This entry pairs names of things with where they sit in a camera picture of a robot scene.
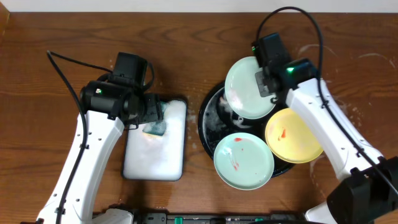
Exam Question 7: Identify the yellow plate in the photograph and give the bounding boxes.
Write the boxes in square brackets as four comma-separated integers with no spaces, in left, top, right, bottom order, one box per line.
[264,108,323,164]

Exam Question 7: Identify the green yellow foamy sponge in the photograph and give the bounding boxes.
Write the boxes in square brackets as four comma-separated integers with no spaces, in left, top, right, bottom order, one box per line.
[142,120,167,136]

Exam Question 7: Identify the round black tray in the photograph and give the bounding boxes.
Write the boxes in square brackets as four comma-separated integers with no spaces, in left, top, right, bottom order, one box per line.
[198,82,284,158]

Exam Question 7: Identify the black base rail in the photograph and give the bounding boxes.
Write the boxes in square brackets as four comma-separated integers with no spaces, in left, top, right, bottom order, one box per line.
[93,207,312,224]

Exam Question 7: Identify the black rectangular tray with foam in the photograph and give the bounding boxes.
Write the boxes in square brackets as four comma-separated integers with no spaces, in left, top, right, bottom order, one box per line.
[121,100,187,181]

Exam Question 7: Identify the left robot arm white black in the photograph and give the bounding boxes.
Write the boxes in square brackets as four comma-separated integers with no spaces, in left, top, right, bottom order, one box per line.
[36,80,162,224]

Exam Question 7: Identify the mint green plate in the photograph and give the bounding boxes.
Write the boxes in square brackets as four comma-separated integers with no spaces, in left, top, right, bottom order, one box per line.
[224,56,275,119]
[213,133,275,190]

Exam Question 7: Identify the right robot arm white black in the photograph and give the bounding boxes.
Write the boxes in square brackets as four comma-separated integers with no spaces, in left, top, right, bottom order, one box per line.
[257,58,397,223]

